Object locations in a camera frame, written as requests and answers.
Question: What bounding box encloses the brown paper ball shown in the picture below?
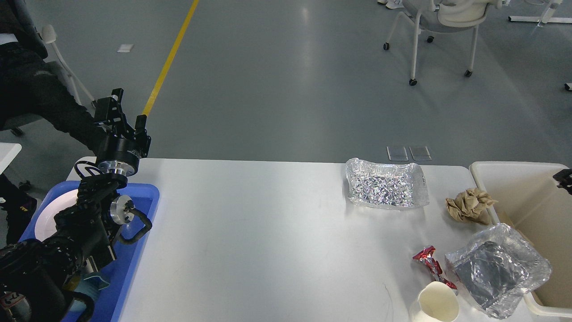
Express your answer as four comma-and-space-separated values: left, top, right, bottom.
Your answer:
445, 188, 498, 225

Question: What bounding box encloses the white table base far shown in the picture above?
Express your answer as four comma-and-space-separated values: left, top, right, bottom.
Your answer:
507, 0, 572, 27

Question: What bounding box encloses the right floor socket plate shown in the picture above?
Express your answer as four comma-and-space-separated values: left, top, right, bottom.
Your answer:
409, 145, 433, 161

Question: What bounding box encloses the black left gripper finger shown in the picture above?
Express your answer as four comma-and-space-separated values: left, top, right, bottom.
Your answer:
93, 88, 135, 140
134, 114, 149, 144

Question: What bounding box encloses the white paper on floor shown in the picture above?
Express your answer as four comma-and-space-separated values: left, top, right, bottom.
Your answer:
117, 43, 134, 53

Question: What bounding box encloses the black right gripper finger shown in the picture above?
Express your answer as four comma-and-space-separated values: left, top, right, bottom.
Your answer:
552, 169, 572, 195

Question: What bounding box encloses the seated person in black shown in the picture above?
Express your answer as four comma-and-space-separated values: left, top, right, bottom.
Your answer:
0, 0, 106, 153

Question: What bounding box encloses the white office chair left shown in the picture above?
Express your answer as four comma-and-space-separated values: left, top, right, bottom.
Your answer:
8, 0, 95, 114

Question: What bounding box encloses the beige plastic bin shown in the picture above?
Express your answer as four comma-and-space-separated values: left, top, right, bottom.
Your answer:
469, 161, 572, 322

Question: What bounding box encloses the pink plate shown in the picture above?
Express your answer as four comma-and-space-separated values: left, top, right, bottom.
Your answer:
34, 189, 135, 242

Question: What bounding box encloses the white office chair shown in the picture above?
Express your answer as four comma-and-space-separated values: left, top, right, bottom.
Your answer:
383, 0, 509, 86
8, 0, 95, 114

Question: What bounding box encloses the white office chair right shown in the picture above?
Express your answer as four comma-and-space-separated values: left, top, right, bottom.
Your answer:
383, 0, 509, 86

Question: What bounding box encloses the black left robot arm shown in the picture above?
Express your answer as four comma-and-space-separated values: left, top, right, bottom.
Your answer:
0, 88, 152, 322

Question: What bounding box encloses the red snack wrapper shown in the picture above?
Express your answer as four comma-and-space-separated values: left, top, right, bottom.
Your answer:
412, 245, 459, 295

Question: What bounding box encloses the aluminium foil sheet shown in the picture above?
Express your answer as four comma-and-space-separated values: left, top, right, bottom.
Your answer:
345, 158, 430, 210

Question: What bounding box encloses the foil tray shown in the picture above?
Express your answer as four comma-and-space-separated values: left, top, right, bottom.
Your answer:
445, 223, 552, 319

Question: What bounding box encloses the left floor socket plate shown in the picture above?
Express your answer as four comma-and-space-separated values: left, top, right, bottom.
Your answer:
387, 145, 409, 161

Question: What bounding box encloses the teal mug yellow inside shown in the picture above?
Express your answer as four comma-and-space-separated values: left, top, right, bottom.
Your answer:
66, 273, 112, 322

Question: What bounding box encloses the floor socket plate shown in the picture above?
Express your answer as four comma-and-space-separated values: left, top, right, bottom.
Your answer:
409, 145, 433, 161
387, 145, 409, 161

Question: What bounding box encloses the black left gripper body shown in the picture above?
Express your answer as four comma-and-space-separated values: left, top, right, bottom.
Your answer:
96, 133, 151, 176

